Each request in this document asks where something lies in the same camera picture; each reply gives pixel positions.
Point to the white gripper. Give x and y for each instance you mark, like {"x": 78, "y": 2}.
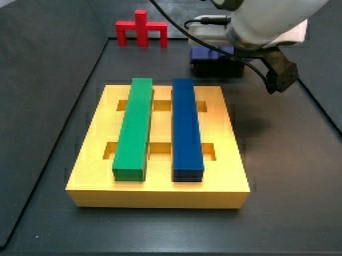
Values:
{"x": 213, "y": 34}

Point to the purple cross-shaped block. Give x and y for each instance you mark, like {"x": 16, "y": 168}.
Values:
{"x": 203, "y": 55}

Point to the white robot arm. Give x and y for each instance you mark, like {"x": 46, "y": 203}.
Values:
{"x": 258, "y": 24}

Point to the yellow slotted board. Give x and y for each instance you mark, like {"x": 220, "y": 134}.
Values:
{"x": 221, "y": 190}

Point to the red cross-shaped block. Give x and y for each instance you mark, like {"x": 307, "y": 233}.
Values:
{"x": 141, "y": 26}

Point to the blue long bar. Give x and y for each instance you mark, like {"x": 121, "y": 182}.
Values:
{"x": 187, "y": 156}

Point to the green long bar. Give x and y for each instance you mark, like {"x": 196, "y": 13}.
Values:
{"x": 129, "y": 160}

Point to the black bracket fixture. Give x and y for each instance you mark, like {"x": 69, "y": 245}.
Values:
{"x": 217, "y": 68}

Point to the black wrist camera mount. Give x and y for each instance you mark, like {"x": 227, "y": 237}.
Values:
{"x": 282, "y": 74}

